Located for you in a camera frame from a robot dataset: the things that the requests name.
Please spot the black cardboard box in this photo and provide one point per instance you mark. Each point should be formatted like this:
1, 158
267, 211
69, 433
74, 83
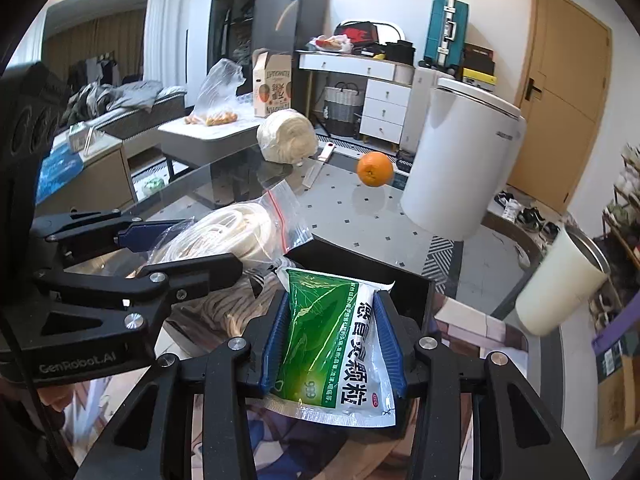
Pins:
350, 265

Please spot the tall white trash can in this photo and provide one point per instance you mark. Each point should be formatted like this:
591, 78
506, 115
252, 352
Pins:
460, 160

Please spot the plastic bag of snacks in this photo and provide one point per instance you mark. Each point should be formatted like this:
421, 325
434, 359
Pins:
330, 43

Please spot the cardboard box orange print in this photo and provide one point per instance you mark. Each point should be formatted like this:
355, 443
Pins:
272, 85

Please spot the teal suitcase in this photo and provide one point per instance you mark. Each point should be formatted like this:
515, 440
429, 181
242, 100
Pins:
446, 32

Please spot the stack of black boxes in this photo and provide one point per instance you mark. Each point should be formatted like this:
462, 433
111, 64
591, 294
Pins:
480, 65

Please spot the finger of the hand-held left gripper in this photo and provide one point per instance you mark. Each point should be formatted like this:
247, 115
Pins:
200, 272
145, 235

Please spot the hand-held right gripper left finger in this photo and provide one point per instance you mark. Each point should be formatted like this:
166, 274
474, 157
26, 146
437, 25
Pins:
272, 342

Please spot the purple bag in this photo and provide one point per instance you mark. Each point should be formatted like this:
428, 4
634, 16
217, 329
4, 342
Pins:
612, 337

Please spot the orange fruit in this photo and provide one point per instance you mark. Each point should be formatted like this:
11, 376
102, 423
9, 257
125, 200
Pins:
375, 170

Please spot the dark grey fridge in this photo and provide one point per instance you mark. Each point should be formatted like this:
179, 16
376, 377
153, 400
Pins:
287, 20

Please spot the shoes on floor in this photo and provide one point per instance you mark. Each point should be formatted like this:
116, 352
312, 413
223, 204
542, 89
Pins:
527, 215

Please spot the white cylinder bin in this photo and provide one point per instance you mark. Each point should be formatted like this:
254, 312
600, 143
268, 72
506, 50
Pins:
560, 285

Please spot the red black shoe box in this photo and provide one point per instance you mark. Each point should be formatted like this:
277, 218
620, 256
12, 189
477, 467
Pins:
356, 32

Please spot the grey side table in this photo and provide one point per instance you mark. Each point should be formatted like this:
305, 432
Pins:
210, 145

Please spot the shoe rack with shoes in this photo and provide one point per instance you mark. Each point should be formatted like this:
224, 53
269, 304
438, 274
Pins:
625, 220

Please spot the white drawer desk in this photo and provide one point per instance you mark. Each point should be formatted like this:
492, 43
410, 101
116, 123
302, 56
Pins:
380, 95

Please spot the green white medicine packet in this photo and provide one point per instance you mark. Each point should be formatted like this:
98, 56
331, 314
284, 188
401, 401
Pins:
325, 340

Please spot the wooden door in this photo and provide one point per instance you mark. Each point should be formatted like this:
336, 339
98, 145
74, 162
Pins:
560, 95

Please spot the clear plastic bag of fruit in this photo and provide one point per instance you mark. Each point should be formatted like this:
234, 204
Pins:
217, 95

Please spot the bed with clothes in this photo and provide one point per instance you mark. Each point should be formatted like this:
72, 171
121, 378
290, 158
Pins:
125, 102

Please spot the woven laundry basket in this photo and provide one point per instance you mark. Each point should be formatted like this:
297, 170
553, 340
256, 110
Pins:
342, 102

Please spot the wooden cabinet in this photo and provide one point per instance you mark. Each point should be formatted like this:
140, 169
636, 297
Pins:
85, 175

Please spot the printed table mat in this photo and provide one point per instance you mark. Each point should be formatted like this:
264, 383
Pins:
475, 330

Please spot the open brown cardboard box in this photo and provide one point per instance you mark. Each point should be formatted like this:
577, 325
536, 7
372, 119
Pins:
620, 400

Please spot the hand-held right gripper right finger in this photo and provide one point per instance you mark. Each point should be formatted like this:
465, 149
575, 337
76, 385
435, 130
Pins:
391, 347

